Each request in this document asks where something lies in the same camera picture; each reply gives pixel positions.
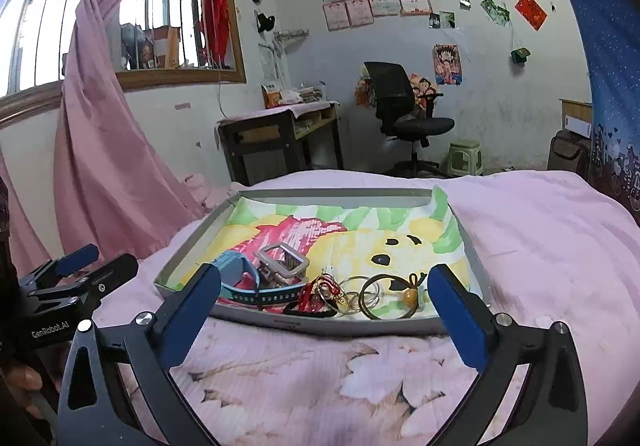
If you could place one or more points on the dark wooden desk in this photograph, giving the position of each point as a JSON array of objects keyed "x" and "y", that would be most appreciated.
[{"x": 260, "y": 126}]

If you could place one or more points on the colourful wall picture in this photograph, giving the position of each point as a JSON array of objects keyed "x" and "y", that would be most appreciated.
[{"x": 364, "y": 88}]

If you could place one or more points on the green hanging ornament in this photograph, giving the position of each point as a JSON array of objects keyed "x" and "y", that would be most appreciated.
[{"x": 520, "y": 56}]

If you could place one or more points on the green plastic stool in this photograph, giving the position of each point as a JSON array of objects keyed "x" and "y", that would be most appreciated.
[{"x": 465, "y": 146}]

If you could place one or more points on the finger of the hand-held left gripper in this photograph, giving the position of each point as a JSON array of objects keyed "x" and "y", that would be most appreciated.
[
  {"x": 77, "y": 257},
  {"x": 117, "y": 268}
]

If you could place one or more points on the person's left hand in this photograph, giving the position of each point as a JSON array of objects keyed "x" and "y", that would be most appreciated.
[{"x": 22, "y": 378}]

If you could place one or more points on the black hat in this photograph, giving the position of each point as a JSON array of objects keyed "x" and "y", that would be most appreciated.
[{"x": 265, "y": 22}]

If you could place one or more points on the blue printed curtain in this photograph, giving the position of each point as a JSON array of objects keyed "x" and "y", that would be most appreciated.
[{"x": 610, "y": 76}]

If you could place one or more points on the red paper sheet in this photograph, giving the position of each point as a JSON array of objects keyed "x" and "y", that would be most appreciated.
[{"x": 531, "y": 11}]

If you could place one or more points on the beige hair claw clip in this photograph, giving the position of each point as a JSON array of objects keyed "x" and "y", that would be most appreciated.
[{"x": 287, "y": 274}]

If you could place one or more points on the black office chair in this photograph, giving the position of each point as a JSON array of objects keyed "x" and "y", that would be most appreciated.
[{"x": 420, "y": 126}]

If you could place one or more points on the cartoon children wall sticker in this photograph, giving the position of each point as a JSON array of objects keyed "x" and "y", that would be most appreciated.
[{"x": 422, "y": 93}]

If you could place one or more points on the orange paper bag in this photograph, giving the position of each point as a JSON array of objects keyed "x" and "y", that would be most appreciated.
[{"x": 166, "y": 48}]

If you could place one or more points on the grey cardboard tray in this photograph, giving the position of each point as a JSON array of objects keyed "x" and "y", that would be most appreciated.
[{"x": 350, "y": 327}]

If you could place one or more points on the painted paper sheet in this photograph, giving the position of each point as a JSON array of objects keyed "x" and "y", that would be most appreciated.
[{"x": 350, "y": 246}]

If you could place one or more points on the large green wall photo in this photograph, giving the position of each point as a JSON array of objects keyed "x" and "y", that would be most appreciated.
[{"x": 495, "y": 10}]

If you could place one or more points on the hanging paper sheets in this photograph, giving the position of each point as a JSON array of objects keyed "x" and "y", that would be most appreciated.
[{"x": 274, "y": 63}]

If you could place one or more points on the orange box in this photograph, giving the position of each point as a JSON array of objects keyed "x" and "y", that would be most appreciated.
[{"x": 271, "y": 96}]

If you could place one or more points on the pink curtain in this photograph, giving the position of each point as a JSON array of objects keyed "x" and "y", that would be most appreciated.
[{"x": 100, "y": 151}]

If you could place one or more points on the wooden window frame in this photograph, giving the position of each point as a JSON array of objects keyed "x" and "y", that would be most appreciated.
[{"x": 175, "y": 77}]

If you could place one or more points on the stack of books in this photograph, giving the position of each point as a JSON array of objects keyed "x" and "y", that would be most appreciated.
[{"x": 305, "y": 96}]

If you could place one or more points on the dark wall photo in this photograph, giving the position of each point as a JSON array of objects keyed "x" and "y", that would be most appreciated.
[{"x": 434, "y": 21}]

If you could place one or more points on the blue wrist watch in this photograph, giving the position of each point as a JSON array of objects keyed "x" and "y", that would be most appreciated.
[{"x": 235, "y": 263}]

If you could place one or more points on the cartoon wall poster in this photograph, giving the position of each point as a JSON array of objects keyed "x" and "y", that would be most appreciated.
[{"x": 447, "y": 65}]

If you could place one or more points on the dark brown bag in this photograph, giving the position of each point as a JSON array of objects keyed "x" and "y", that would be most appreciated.
[{"x": 567, "y": 156}]

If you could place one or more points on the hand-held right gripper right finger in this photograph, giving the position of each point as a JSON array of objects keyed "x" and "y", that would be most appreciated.
[{"x": 455, "y": 321}]

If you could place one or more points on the pink floral bed sheet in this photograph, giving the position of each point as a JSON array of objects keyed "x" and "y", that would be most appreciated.
[{"x": 525, "y": 251}]

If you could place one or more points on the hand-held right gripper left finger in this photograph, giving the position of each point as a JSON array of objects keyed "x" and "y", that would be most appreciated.
[{"x": 195, "y": 316}]

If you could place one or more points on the wooden cabinet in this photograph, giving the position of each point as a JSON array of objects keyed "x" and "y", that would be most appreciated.
[{"x": 575, "y": 118}]

